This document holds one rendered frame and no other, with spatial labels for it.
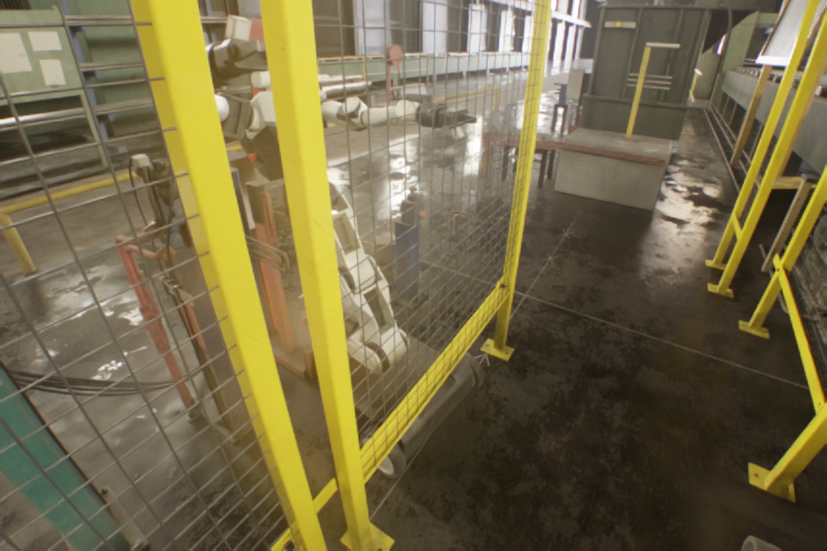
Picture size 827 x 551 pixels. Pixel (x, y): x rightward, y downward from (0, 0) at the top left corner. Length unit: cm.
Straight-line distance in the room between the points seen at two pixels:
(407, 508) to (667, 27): 462
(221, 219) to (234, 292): 11
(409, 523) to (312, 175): 127
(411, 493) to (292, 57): 145
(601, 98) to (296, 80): 447
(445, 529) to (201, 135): 141
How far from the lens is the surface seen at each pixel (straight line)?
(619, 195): 431
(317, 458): 173
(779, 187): 397
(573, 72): 683
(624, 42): 489
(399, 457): 151
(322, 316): 71
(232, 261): 54
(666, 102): 487
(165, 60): 47
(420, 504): 160
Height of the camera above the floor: 144
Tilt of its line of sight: 28 degrees down
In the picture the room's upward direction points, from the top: straight up
